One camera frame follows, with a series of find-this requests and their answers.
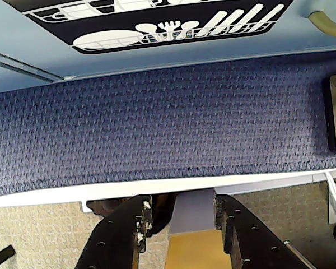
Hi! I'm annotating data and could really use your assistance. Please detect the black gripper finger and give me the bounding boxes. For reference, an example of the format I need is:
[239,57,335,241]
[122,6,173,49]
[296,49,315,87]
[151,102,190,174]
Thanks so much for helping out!
[75,195,153,269]
[214,194,309,269]

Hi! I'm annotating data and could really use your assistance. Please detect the yellow block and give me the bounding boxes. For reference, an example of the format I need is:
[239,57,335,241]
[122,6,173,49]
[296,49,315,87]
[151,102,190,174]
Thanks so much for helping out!
[165,229,232,269]

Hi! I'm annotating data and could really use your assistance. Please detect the gray block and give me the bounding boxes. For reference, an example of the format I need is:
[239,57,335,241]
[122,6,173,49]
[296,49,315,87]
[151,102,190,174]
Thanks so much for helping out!
[169,189,217,235]

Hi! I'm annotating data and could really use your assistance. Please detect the blue woven mat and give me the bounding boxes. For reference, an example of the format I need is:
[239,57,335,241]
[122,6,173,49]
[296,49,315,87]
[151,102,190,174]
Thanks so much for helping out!
[0,52,336,197]

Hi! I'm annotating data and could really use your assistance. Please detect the blue toy kitchen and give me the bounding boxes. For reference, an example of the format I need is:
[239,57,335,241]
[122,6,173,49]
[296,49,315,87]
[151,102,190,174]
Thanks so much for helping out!
[0,0,336,94]

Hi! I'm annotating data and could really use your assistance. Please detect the white cable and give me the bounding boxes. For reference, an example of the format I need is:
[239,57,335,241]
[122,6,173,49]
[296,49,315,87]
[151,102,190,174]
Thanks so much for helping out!
[324,170,336,239]

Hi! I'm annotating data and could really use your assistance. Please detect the black strap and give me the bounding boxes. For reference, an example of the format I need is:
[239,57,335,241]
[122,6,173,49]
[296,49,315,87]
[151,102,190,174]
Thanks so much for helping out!
[0,244,17,266]

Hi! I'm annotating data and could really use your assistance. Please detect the gold oven door handle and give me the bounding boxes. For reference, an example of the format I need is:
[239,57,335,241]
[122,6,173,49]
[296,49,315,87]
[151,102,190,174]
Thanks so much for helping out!
[309,10,336,38]

